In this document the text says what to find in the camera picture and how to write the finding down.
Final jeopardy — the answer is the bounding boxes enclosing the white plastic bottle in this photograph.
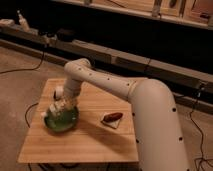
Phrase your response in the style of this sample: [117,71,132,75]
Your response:
[41,99,77,117]

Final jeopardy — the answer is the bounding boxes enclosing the black cable by table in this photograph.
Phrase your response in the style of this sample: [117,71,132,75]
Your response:
[24,102,40,129]

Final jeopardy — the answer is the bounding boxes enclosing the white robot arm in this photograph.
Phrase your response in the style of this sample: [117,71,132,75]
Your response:
[64,58,190,171]

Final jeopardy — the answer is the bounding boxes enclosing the black cable on floor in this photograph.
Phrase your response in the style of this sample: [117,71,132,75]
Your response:
[0,49,46,76]

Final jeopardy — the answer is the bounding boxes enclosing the white spray bottle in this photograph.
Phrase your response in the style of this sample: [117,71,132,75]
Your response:
[17,11,30,31]

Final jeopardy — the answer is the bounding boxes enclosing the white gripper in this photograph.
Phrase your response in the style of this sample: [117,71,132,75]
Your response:
[63,87,80,104]

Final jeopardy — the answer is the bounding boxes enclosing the brown sausage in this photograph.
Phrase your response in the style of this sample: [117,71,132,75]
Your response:
[104,113,123,122]

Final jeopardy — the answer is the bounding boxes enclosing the black device on ledge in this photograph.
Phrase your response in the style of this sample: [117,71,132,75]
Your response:
[56,28,75,42]

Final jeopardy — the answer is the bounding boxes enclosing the green ceramic bowl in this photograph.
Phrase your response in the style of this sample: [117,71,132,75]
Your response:
[43,107,79,133]

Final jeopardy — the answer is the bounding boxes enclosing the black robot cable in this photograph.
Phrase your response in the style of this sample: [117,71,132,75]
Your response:
[189,83,213,171]

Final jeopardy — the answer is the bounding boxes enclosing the wooden shelf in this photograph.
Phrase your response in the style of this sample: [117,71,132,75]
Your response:
[53,0,213,31]

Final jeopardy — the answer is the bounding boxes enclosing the white paper cup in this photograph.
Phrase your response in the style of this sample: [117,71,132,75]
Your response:
[53,86,64,100]

